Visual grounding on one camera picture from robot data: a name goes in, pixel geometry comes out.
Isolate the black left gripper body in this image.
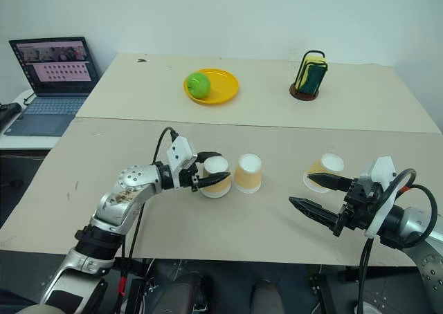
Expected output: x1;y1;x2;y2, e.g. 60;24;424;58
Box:
178;152;209;193

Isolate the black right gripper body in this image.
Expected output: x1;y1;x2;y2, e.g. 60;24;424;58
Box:
332;178;386;239

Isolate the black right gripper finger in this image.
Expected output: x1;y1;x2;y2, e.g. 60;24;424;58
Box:
288;196;343;232
307;174;354;193

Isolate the orange white paper cup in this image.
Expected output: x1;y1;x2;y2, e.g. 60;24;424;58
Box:
201;156;231;199
302;152;345;194
233;153;263;194

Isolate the yellow plastic plate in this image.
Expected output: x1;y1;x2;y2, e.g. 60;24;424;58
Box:
183;67;241;106

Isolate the green apple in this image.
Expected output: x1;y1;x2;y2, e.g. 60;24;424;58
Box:
186;71;212;99

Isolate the dark rounded shape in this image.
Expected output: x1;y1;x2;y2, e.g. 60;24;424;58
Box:
250;278;286;314
156;271;210;314

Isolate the yellow green scouring sponge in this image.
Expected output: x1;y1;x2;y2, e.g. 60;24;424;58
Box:
299;62;329;95

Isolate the dark grey open laptop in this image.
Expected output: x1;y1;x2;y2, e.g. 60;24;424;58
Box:
4;36;102;138

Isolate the black device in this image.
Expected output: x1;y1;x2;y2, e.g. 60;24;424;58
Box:
0;102;23;130

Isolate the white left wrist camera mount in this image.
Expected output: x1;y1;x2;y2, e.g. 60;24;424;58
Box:
165;136;199;187

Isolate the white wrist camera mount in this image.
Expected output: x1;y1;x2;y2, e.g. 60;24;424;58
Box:
165;136;199;187
359;156;398;239

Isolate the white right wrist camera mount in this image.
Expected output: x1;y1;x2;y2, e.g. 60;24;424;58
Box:
359;156;398;239

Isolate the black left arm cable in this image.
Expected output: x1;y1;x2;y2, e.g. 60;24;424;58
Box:
117;127;179;314

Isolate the black table frame bracket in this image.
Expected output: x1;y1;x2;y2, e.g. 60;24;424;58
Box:
307;273;335;314

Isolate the brown black wire sponge holder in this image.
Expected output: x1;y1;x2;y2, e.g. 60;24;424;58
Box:
289;49;330;102

